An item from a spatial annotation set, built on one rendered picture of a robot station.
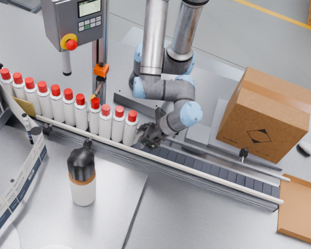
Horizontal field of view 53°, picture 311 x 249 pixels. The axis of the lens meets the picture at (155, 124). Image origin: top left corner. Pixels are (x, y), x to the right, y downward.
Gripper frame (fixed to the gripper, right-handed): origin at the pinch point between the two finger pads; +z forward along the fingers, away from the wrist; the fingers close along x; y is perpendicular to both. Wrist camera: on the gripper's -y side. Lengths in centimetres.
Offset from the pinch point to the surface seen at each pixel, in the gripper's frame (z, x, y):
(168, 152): -2.2, 14.7, -1.6
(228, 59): 59, 84, -184
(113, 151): 10.6, -3.4, 5.7
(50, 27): -20, -51, -1
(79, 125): 13.1, -20.9, 2.9
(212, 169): -12.3, 32.2, -1.0
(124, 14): 118, -17, -200
